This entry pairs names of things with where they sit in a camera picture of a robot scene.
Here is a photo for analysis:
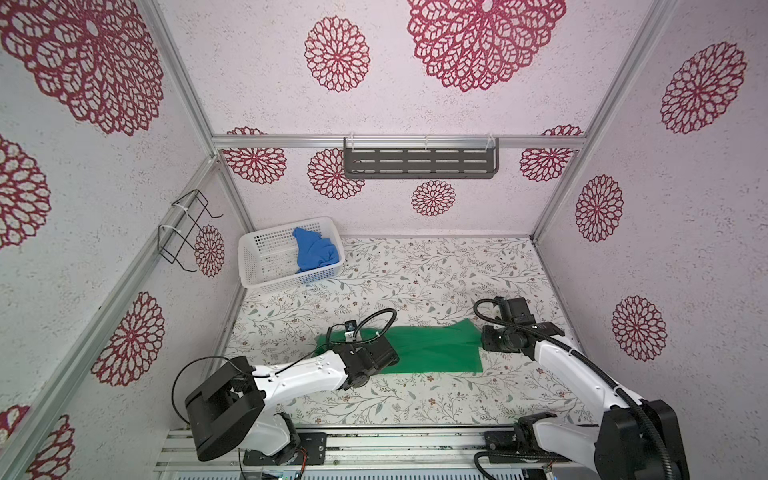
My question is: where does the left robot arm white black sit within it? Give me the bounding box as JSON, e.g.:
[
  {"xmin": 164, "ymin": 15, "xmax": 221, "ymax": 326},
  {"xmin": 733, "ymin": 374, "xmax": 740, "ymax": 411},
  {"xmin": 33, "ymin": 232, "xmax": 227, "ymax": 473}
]
[{"xmin": 184, "ymin": 336, "xmax": 399, "ymax": 465}]

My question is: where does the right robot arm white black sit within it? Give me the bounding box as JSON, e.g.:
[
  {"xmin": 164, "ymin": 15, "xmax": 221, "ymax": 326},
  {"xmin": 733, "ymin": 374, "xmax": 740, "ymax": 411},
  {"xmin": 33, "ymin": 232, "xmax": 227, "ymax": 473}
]
[{"xmin": 473, "ymin": 297, "xmax": 690, "ymax": 479}]

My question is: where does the blue tank top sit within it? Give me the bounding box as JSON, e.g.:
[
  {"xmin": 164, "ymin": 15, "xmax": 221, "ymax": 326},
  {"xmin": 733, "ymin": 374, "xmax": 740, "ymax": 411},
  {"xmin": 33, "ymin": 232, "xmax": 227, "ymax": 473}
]
[{"xmin": 292, "ymin": 227, "xmax": 340, "ymax": 272}]

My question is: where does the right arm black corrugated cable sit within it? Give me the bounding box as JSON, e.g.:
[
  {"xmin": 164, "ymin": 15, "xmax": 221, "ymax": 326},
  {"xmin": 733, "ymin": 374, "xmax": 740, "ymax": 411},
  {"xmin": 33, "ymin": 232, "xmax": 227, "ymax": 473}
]
[{"xmin": 472, "ymin": 298, "xmax": 677, "ymax": 480}]

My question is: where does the aluminium front rail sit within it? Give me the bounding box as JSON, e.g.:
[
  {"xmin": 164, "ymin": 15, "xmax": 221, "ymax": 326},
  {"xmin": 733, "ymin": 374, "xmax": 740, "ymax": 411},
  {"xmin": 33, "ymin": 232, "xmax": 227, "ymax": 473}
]
[{"xmin": 154, "ymin": 425, "xmax": 512, "ymax": 479}]

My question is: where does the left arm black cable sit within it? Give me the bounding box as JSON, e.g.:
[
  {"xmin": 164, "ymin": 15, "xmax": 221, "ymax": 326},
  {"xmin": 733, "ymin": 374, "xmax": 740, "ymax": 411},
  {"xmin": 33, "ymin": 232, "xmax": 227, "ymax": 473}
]
[{"xmin": 170, "ymin": 307, "xmax": 398, "ymax": 427}]

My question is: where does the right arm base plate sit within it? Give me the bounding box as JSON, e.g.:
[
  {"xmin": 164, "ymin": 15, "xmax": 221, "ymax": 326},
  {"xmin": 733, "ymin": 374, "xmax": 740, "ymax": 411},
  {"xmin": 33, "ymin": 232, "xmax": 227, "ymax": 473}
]
[{"xmin": 483, "ymin": 429, "xmax": 568, "ymax": 463}]

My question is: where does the grey metal wall shelf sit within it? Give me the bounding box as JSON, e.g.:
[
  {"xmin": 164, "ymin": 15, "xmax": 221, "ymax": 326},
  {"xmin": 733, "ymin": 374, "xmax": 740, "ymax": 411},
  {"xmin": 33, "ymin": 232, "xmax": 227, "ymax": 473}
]
[{"xmin": 342, "ymin": 137, "xmax": 499, "ymax": 180}]

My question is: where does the green tank top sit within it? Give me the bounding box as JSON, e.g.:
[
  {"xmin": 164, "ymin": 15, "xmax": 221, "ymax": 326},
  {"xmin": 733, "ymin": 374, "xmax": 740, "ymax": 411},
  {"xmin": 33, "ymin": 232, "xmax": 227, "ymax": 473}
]
[{"xmin": 314, "ymin": 318, "xmax": 485, "ymax": 376}]

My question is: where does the white plastic laundry basket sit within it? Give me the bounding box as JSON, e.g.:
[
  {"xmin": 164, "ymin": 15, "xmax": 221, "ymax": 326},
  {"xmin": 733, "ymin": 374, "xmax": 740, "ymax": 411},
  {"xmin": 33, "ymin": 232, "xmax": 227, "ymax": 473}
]
[{"xmin": 237, "ymin": 217, "xmax": 345, "ymax": 294}]

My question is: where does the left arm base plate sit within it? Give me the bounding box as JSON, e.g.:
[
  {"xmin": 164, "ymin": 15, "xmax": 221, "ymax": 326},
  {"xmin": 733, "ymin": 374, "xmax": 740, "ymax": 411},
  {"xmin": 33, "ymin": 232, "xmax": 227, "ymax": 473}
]
[{"xmin": 243, "ymin": 432, "xmax": 328, "ymax": 467}]

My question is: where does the black wire wall rack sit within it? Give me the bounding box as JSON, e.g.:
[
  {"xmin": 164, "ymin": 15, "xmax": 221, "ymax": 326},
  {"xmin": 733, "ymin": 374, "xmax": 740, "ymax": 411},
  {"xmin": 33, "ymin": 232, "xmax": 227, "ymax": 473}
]
[{"xmin": 155, "ymin": 189, "xmax": 223, "ymax": 273}]

